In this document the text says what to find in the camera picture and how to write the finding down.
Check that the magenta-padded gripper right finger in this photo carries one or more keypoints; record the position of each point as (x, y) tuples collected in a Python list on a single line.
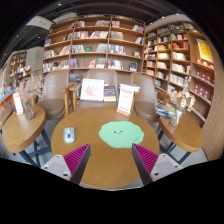
[(146, 159)]

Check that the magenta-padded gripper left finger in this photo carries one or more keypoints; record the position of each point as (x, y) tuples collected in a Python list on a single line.
[(75, 159)]

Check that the translucent light blue computer mouse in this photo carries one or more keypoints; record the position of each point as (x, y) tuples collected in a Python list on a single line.
[(69, 135)]

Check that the green smiley-face mouse pad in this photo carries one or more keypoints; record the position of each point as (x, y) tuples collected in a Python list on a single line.
[(121, 134)]

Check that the round wooden side table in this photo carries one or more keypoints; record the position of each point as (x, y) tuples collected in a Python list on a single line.
[(181, 133), (23, 131)]

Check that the glass vase with dried flowers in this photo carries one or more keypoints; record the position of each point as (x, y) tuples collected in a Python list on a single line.
[(175, 116), (27, 110)]

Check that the stack of colourful books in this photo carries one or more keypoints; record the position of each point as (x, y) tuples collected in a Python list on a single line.
[(165, 110)]

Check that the brown padded wooden armchair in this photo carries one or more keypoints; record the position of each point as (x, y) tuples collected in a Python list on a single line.
[(53, 100), (106, 75), (144, 100)]

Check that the white menu sign wooden base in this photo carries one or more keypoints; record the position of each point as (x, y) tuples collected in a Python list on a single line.
[(126, 99)]

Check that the white framed floral picture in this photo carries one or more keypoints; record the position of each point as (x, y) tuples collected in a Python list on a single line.
[(92, 90)]

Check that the stack of light blue books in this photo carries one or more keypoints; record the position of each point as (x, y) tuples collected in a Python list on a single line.
[(136, 87)]

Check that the dark-covered book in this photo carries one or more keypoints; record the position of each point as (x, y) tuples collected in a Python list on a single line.
[(109, 93)]

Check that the small white table sign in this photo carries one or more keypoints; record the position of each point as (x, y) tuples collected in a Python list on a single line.
[(17, 108)]

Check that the colourful book display rack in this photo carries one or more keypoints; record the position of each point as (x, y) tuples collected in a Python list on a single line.
[(6, 93)]

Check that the curved wooden bookshelf with books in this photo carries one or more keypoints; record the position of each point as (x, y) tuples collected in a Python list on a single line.
[(180, 60)]

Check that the distant wooden bookshelf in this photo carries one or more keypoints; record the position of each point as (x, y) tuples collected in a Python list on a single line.
[(18, 68)]

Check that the wide wooden bookshelf with books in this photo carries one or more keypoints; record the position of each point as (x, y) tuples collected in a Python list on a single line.
[(93, 43)]

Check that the white ceiling panel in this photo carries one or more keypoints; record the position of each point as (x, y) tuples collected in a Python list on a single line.
[(40, 22)]

